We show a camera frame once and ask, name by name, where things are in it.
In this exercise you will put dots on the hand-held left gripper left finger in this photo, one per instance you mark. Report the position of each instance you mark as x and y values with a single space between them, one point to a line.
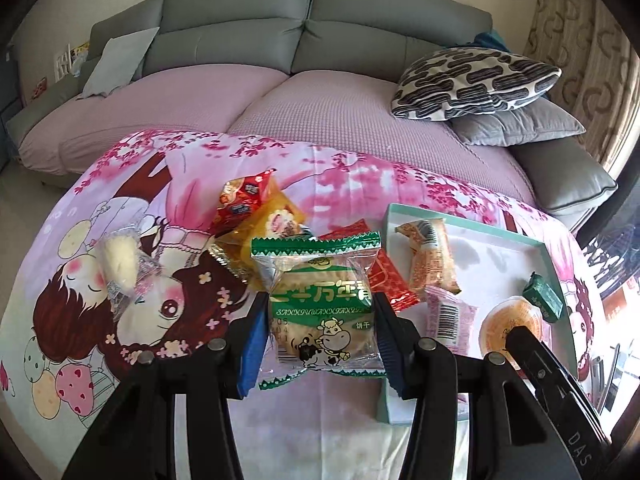
252 355

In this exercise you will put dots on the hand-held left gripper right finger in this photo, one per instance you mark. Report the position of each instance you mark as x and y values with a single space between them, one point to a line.
390 350

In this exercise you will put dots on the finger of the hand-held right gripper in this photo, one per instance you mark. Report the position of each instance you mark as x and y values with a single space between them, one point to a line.
530 350

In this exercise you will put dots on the orange lid jelly cup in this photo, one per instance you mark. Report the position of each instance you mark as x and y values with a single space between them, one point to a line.
500 322

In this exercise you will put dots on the dark green snack packet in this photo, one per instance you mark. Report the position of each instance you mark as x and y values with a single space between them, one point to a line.
542 294

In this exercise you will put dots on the pink snack packet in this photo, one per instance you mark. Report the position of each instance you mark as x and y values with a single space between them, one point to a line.
447 317

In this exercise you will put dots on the green cow biscuit packet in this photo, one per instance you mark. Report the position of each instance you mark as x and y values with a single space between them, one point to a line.
320 300

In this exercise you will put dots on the teal cardboard tray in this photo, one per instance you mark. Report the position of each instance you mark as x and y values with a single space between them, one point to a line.
490 260

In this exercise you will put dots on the cream orange printed snack packet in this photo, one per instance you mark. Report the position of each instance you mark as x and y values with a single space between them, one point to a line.
432 255

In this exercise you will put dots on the bun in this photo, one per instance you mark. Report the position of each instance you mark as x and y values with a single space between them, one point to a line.
120 262

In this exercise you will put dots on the flat red patterned packet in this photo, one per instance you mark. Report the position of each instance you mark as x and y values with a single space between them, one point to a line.
392 280

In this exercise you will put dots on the printed cartoon blanket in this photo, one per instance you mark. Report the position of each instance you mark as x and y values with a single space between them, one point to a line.
150 310

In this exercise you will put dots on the yellow cake packet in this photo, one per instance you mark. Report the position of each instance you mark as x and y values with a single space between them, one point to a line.
265 235

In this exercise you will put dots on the red crinkled snack packet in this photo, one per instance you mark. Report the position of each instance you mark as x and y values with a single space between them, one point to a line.
245 197

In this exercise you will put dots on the pink sofa cover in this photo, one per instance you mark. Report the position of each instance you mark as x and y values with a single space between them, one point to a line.
200 105

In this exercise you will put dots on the black and white patterned pillow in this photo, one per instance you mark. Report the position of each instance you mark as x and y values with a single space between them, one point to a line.
470 82

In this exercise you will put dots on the beige patterned curtain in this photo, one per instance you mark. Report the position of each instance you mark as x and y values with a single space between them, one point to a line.
580 60

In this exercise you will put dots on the teal cloth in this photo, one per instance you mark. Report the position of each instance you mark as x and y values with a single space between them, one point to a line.
492 42

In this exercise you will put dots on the light grey pillow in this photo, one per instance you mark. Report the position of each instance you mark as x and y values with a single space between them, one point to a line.
117 62

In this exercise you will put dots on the grey sofa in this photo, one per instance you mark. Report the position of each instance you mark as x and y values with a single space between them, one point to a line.
240 15

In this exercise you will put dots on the black metal frame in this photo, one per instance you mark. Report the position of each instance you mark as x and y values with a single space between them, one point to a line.
610 252

